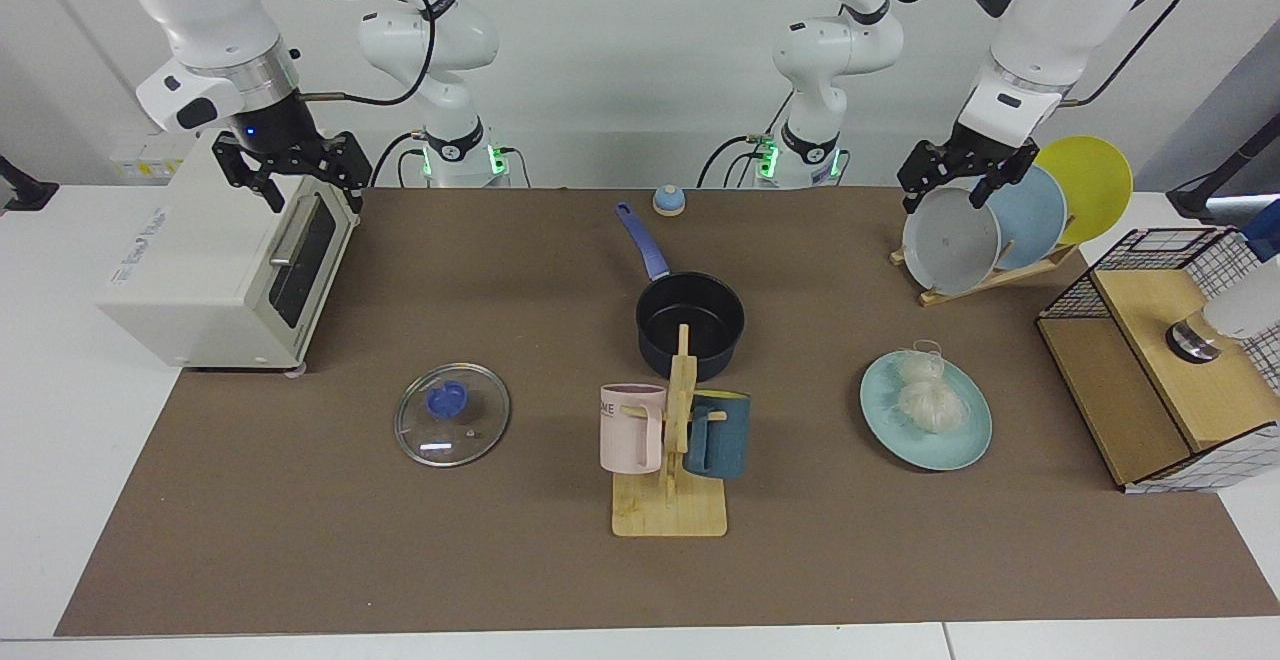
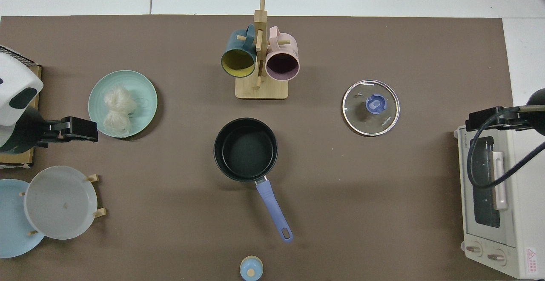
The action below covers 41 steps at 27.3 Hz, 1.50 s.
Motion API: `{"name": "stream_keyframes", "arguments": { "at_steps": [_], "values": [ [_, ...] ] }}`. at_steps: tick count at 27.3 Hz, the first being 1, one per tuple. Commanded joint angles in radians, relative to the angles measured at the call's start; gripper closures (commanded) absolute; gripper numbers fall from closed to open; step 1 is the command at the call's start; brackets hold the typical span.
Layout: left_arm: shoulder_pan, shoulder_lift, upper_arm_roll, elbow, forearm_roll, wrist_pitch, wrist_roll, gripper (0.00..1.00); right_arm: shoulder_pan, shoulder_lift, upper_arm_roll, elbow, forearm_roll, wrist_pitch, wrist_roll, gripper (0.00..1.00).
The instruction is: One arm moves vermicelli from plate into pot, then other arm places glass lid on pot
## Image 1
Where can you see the pink cup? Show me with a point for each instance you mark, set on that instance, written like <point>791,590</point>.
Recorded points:
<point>628,430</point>

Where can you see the brown table cloth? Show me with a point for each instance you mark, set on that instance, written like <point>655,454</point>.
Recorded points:
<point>400,560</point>

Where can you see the glass lid with blue knob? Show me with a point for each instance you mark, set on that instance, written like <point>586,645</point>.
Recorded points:
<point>470,440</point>

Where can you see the pale green plate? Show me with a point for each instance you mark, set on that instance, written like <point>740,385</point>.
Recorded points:
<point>930,448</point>

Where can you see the yellow plate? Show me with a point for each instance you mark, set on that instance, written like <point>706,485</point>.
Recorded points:
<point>1095,185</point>

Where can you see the white vermicelli bundle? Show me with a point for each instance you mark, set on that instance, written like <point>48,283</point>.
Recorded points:
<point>930,405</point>

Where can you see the black clamp stand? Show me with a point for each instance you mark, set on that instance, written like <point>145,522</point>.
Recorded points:
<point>1200,195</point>
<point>25,190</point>

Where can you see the light blue plate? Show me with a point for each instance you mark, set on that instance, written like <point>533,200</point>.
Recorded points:
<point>1035,215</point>

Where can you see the wooden plate rack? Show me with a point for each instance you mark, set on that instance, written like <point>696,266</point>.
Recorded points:
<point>985,285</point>

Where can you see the pale toaster oven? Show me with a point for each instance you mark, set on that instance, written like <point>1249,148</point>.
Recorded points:
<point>200,270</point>

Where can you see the wooden cup stand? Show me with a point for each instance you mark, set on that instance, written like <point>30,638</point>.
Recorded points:
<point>668,510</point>

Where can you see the dark teal cup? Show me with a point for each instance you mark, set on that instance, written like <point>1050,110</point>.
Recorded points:
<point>722,440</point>

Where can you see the white wall socket box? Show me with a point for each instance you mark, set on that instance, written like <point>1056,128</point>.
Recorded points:
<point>150,160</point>

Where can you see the grey plate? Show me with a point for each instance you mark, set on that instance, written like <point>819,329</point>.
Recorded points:
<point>950,245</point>

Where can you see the small blue round thing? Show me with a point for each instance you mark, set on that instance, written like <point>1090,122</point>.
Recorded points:
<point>669,202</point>

